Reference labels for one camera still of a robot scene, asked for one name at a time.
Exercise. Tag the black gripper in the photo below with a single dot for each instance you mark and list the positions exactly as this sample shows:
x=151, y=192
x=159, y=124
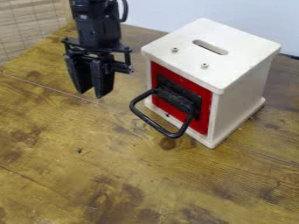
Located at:
x=100, y=77

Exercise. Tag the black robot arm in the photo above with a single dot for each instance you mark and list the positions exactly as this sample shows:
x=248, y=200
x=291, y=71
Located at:
x=97, y=23

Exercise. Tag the red drawer front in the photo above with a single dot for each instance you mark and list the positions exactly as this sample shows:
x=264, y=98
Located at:
x=180, y=96

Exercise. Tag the white wooden box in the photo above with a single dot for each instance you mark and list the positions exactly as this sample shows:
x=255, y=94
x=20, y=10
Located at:
x=222, y=64

